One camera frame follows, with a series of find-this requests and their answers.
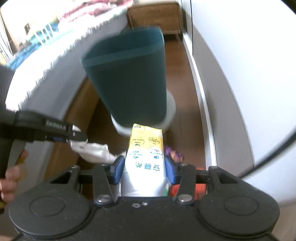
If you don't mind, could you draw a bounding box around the white tissue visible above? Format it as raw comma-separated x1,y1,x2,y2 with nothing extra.
70,124,117,164

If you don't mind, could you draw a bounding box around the yellow white bottle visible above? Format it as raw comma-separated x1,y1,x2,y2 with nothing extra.
121,123,168,197

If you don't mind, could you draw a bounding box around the dark teal trash bin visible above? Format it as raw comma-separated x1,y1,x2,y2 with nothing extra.
81,27,167,126

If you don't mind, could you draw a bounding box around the person's left hand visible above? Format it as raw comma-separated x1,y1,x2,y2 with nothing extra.
1,150,29,203

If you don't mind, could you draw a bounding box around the purple snack bag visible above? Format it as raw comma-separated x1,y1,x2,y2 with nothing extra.
164,146,184,163

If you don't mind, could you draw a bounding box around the red plastic bag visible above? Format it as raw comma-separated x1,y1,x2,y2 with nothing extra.
168,169,207,202

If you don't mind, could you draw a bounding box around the floral quilted bed cover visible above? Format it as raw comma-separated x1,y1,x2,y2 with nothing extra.
6,1,133,110

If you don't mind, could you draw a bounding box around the teal blanket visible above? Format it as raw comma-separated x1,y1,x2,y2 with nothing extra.
7,22,58,70

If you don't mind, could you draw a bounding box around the folded pink blanket pile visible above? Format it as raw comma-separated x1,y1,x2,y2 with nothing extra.
57,1,134,22

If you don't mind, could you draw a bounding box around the white sliding wardrobe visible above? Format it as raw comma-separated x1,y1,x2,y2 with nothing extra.
181,0,296,200

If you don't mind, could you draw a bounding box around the wooden nightstand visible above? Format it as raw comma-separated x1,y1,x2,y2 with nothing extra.
127,1,182,41

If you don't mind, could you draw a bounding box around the wooden bed frame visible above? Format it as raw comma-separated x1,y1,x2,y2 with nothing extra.
44,78,99,179

